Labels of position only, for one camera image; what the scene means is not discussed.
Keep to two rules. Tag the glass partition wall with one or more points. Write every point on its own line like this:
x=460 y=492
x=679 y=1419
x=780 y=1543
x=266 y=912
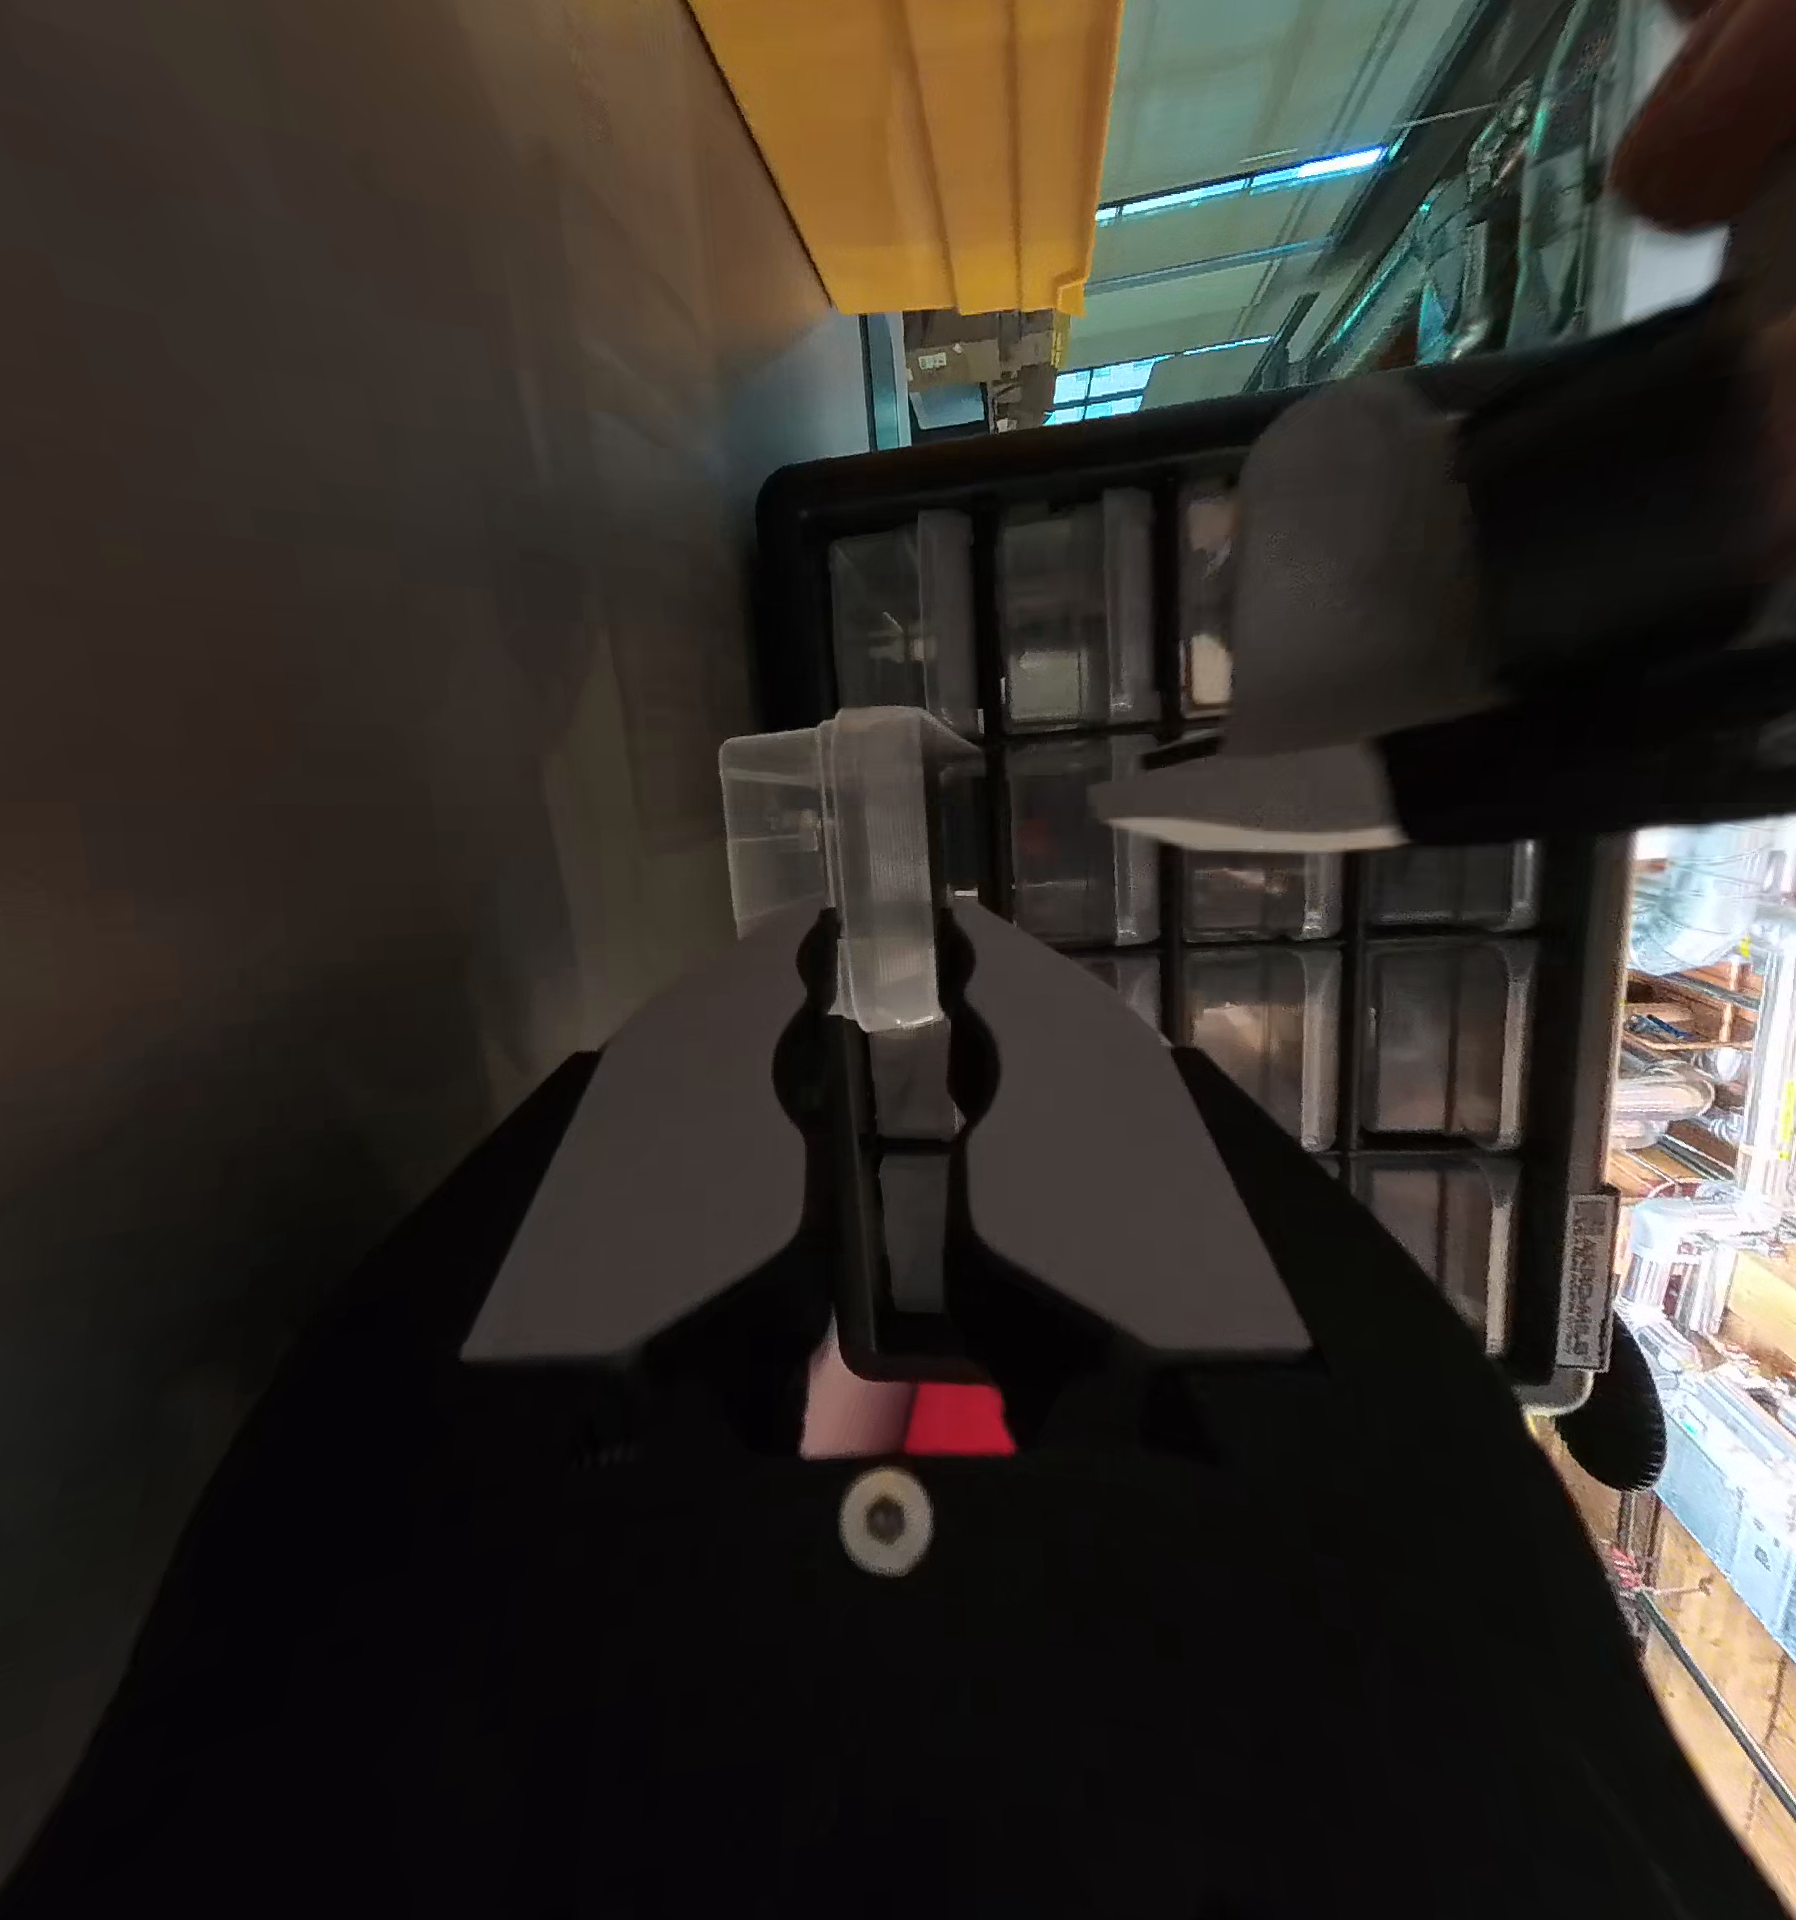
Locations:
x=1289 y=182

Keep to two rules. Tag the clear plastic drawer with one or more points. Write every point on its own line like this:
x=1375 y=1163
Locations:
x=837 y=826

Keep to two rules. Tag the black drawer cabinet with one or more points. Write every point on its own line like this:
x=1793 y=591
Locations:
x=792 y=601

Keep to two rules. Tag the person's left hand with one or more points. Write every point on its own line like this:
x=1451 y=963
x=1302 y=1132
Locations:
x=1738 y=122

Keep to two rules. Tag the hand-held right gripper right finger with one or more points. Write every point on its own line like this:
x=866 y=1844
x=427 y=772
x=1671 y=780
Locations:
x=1141 y=1201

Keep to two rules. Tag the yellow plastic bin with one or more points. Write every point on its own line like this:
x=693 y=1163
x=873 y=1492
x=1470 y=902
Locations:
x=899 y=152

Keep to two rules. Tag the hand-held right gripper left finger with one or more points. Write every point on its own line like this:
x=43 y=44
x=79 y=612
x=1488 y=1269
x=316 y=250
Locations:
x=645 y=1201

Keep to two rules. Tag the black round ribbed disc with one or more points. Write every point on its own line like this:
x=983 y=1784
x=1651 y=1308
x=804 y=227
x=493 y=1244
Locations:
x=1636 y=1405

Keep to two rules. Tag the red plastic bin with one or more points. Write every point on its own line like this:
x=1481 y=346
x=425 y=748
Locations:
x=958 y=1421

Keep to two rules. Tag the metal air duct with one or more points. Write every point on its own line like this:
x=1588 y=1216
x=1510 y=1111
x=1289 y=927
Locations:
x=1768 y=1531

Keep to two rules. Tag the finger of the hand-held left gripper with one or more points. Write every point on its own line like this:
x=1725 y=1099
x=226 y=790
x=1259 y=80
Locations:
x=1259 y=795
x=1363 y=587

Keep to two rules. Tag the silver pipe bundle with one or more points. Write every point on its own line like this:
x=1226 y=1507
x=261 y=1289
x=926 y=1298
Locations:
x=1738 y=1049

